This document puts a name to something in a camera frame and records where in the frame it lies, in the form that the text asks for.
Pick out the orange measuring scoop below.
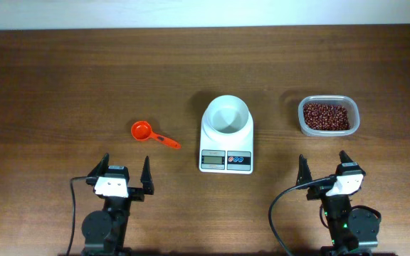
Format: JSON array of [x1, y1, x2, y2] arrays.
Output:
[[130, 121, 182, 149]]

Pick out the left black cable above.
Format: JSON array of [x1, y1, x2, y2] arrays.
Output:
[[65, 176, 98, 256]]

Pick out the black cable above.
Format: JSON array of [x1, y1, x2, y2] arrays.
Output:
[[65, 176, 98, 256], [268, 176, 337, 256]]

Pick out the red beans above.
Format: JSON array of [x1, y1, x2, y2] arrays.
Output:
[[303, 103, 350, 131]]

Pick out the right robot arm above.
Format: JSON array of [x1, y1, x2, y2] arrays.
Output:
[[296, 151, 382, 255]]

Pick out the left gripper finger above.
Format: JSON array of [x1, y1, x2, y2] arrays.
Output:
[[88, 153, 110, 177], [140, 156, 154, 195]]

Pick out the clear plastic bean container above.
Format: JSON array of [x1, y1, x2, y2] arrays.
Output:
[[298, 95, 360, 137]]

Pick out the white round bowl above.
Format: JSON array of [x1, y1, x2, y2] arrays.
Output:
[[204, 95, 249, 134]]

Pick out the right black cable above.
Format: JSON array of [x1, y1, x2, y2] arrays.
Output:
[[268, 176, 337, 256]]

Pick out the white digital kitchen scale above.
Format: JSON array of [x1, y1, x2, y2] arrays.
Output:
[[198, 106, 255, 175]]

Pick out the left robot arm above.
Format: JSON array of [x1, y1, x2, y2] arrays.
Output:
[[81, 154, 154, 255]]

